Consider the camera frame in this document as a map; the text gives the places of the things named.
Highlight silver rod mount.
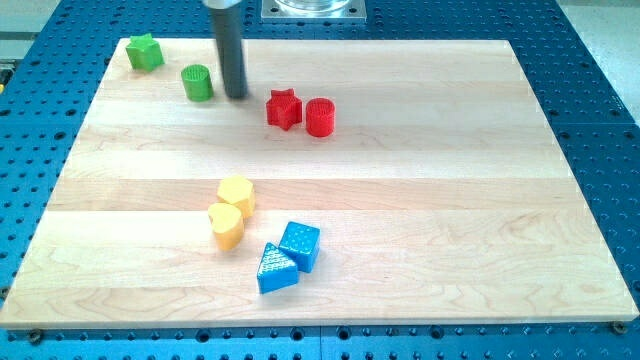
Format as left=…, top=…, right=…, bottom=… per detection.
left=202, top=0, right=242, bottom=9

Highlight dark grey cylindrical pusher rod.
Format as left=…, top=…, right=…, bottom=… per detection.
left=208, top=3, right=248, bottom=99

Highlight green cylinder block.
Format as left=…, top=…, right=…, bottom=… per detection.
left=181, top=64, right=214, bottom=102

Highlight green star block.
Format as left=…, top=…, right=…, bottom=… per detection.
left=125, top=33, right=164, bottom=72

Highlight red star block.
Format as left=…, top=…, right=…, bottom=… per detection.
left=266, top=88, right=302, bottom=131

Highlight red cylinder block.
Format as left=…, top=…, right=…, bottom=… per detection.
left=306, top=98, right=336, bottom=137

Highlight yellow hexagon block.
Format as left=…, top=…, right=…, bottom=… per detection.
left=217, top=175, right=255, bottom=219

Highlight yellow heart block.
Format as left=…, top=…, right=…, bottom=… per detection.
left=207, top=203, right=244, bottom=251

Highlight light wooden board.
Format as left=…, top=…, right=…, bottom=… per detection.
left=1, top=38, right=638, bottom=329

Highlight blue cube block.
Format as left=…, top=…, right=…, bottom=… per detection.
left=278, top=222, right=320, bottom=273

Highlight blue triangle block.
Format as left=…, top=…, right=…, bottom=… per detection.
left=256, top=242, right=299, bottom=294

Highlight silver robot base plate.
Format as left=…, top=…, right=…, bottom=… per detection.
left=260, top=0, right=367, bottom=23

